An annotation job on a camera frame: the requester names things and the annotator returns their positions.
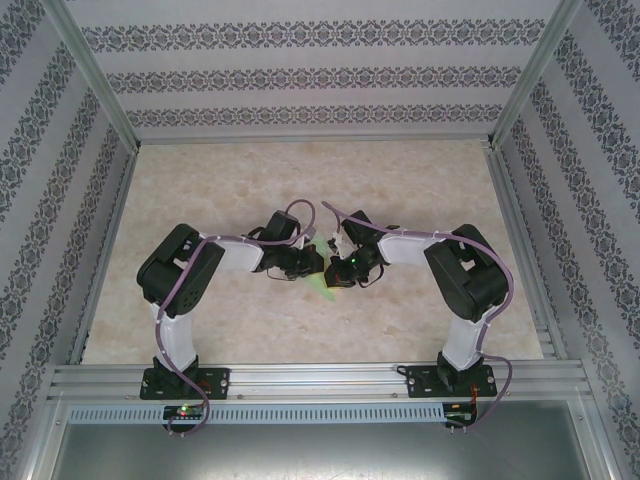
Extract aluminium mounting rail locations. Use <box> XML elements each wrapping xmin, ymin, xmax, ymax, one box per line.
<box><xmin>47</xmin><ymin>363</ymin><xmax>596</xmax><ymax>401</ymax></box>

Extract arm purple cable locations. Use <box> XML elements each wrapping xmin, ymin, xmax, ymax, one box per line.
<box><xmin>321</xmin><ymin>200</ymin><xmax>516</xmax><ymax>436</ymax></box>
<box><xmin>155</xmin><ymin>198</ymin><xmax>317</xmax><ymax>439</ymax></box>

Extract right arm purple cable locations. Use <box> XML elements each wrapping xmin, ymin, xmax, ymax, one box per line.
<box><xmin>321</xmin><ymin>200</ymin><xmax>516</xmax><ymax>436</ymax></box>

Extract aluminium frame post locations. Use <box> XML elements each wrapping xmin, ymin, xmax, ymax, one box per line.
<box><xmin>487</xmin><ymin>0</ymin><xmax>584</xmax><ymax>149</ymax></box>
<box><xmin>42</xmin><ymin>0</ymin><xmax>141</xmax><ymax>151</ymax></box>

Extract grey metal sheet panel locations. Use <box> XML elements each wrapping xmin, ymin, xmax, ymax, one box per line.
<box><xmin>47</xmin><ymin>422</ymin><xmax>601</xmax><ymax>480</ymax></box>

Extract green paper sheet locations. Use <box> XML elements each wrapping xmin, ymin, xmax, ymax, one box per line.
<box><xmin>298</xmin><ymin>238</ymin><xmax>340</xmax><ymax>304</ymax></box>

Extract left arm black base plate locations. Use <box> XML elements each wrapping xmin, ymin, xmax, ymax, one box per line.
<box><xmin>139</xmin><ymin>367</ymin><xmax>232</xmax><ymax>401</ymax></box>

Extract slotted grey cable duct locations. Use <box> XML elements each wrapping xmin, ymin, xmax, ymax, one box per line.
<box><xmin>67</xmin><ymin>402</ymin><xmax>446</xmax><ymax>424</ymax></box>

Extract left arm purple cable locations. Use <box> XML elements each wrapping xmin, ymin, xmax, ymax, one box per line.
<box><xmin>155</xmin><ymin>198</ymin><xmax>317</xmax><ymax>439</ymax></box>

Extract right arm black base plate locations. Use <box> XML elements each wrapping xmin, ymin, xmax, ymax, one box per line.
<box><xmin>405</xmin><ymin>364</ymin><xmax>499</xmax><ymax>400</ymax></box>

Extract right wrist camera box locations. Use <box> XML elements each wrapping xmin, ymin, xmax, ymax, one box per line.
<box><xmin>327</xmin><ymin>232</ymin><xmax>351</xmax><ymax>259</ymax></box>

